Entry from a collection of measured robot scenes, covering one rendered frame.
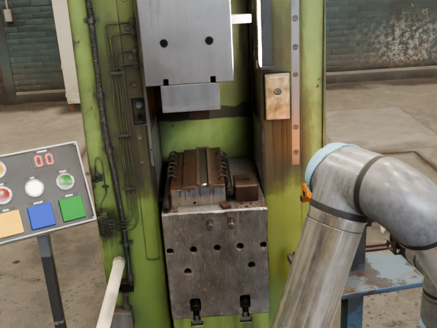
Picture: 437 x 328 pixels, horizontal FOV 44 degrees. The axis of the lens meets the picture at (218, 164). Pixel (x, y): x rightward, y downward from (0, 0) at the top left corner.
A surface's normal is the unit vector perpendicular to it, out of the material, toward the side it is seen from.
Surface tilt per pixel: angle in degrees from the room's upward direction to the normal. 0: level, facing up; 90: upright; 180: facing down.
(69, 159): 60
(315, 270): 71
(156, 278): 90
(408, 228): 98
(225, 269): 90
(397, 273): 0
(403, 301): 0
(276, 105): 90
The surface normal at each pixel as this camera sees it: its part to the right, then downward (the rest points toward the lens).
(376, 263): -0.06, -0.94
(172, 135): 0.04, 0.35
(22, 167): 0.37, -0.22
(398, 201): -0.31, 0.04
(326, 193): -0.74, -0.13
